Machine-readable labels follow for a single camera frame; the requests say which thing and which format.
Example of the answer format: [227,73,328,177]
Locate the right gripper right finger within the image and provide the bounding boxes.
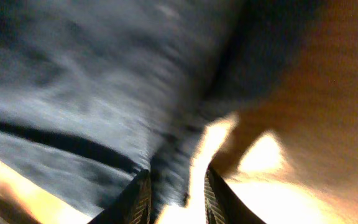
[204,166,265,224]

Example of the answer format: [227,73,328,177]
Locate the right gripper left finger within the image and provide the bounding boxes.
[88,169,152,224]

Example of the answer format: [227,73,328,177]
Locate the navy blue shorts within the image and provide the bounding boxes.
[0,0,321,220]

